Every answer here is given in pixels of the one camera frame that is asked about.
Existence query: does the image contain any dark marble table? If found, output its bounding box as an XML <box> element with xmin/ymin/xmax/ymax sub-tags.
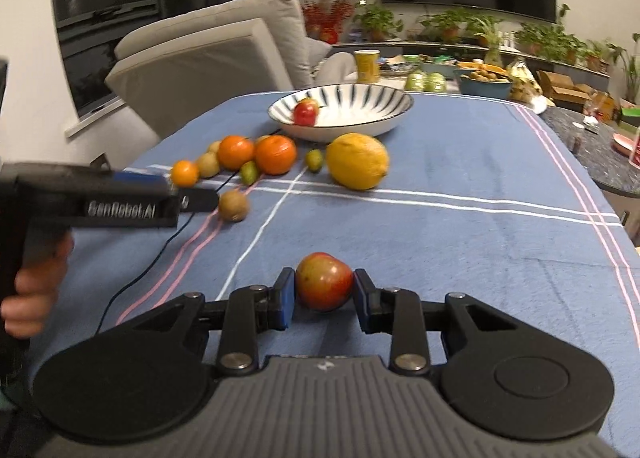
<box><xmin>542</xmin><ymin>105</ymin><xmax>640</xmax><ymax>196</ymax></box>

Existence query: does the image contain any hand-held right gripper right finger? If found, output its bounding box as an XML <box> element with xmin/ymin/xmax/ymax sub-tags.
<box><xmin>352</xmin><ymin>268</ymin><xmax>521</xmax><ymax>376</ymax></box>

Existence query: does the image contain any small orange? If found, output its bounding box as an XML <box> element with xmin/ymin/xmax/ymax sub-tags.
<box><xmin>171</xmin><ymin>160</ymin><xmax>200</xmax><ymax>188</ymax></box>

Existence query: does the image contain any pink plate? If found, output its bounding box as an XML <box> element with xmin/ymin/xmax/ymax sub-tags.
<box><xmin>612</xmin><ymin>133</ymin><xmax>640</xmax><ymax>156</ymax></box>

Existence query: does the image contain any bunch of bananas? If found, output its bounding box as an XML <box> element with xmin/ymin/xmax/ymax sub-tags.
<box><xmin>507</xmin><ymin>60</ymin><xmax>543</xmax><ymax>104</ymax></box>

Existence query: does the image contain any beige sofa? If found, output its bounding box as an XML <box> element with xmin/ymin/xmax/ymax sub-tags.
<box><xmin>105</xmin><ymin>0</ymin><xmax>361</xmax><ymax>139</ymax></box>

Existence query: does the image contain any blue checked tablecloth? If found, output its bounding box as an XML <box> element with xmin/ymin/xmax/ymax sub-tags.
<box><xmin>25</xmin><ymin>88</ymin><xmax>640</xmax><ymax>458</ymax></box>

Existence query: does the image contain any cardboard box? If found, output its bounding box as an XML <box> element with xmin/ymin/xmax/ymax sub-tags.
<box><xmin>537</xmin><ymin>69</ymin><xmax>593</xmax><ymax>106</ymax></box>

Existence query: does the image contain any blue bowl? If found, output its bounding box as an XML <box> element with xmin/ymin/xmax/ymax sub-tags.
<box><xmin>457</xmin><ymin>69</ymin><xmax>513</xmax><ymax>99</ymax></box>

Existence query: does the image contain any red flower plant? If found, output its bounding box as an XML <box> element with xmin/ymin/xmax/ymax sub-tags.
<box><xmin>302</xmin><ymin>0</ymin><xmax>356</xmax><ymax>44</ymax></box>

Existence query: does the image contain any tall leafy plant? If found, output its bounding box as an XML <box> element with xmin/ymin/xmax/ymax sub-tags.
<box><xmin>607</xmin><ymin>33</ymin><xmax>640</xmax><ymax>104</ymax></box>

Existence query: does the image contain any pack of green apples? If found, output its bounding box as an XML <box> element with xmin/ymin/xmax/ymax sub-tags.
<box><xmin>404</xmin><ymin>72</ymin><xmax>448</xmax><ymax>93</ymax></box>

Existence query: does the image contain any pile of longans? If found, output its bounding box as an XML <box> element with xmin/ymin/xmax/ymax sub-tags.
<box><xmin>462</xmin><ymin>65</ymin><xmax>508</xmax><ymax>82</ymax></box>

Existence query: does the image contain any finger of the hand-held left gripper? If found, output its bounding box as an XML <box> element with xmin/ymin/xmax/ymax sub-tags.
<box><xmin>111</xmin><ymin>169</ymin><xmax>173</xmax><ymax>192</ymax></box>
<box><xmin>175</xmin><ymin>188</ymin><xmax>220</xmax><ymax>214</ymax></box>

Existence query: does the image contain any white plate with blue leaves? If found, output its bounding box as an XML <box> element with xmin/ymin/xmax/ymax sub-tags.
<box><xmin>267</xmin><ymin>84</ymin><xmax>415</xmax><ymax>143</ymax></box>

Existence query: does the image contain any grey television console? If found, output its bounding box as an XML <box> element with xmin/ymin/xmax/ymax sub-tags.
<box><xmin>332</xmin><ymin>40</ymin><xmax>611</xmax><ymax>74</ymax></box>

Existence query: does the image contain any red apple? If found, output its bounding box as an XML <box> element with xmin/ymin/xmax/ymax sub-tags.
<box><xmin>293</xmin><ymin>99</ymin><xmax>321</xmax><ymax>127</ymax></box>
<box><xmin>295</xmin><ymin>252</ymin><xmax>355</xmax><ymax>312</ymax></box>

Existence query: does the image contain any yellow can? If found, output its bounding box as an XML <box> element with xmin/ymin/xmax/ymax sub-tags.
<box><xmin>354</xmin><ymin>49</ymin><xmax>382</xmax><ymax>85</ymax></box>

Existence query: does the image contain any black cable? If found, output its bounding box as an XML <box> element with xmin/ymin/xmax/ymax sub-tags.
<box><xmin>95</xmin><ymin>125</ymin><xmax>301</xmax><ymax>334</ymax></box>

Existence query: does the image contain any person's left hand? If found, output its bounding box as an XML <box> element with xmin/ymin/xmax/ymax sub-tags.
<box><xmin>0</xmin><ymin>237</ymin><xmax>76</xmax><ymax>340</ymax></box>

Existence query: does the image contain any large yellow lemon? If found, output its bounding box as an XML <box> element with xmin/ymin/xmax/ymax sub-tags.
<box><xmin>326</xmin><ymin>133</ymin><xmax>390</xmax><ymax>191</ymax></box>

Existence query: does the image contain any spider plant in glass vase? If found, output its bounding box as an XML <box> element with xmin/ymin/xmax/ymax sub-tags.
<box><xmin>480</xmin><ymin>20</ymin><xmax>506</xmax><ymax>68</ymax></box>

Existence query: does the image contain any potted green plant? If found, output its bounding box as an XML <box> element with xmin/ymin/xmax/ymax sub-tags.
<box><xmin>552</xmin><ymin>33</ymin><xmax>588</xmax><ymax>64</ymax></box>
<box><xmin>419</xmin><ymin>8</ymin><xmax>466</xmax><ymax>41</ymax></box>
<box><xmin>515</xmin><ymin>23</ymin><xmax>556</xmax><ymax>56</ymax></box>
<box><xmin>355</xmin><ymin>5</ymin><xmax>403</xmax><ymax>42</ymax></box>
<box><xmin>587</xmin><ymin>40</ymin><xmax>611</xmax><ymax>71</ymax></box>
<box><xmin>465</xmin><ymin>13</ymin><xmax>493</xmax><ymax>46</ymax></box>

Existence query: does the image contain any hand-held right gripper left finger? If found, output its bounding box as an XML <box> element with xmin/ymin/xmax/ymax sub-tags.
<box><xmin>117</xmin><ymin>267</ymin><xmax>297</xmax><ymax>375</ymax></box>

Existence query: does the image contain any teal dish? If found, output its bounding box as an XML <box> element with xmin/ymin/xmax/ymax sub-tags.
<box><xmin>419</xmin><ymin>58</ymin><xmax>458</xmax><ymax>80</ymax></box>

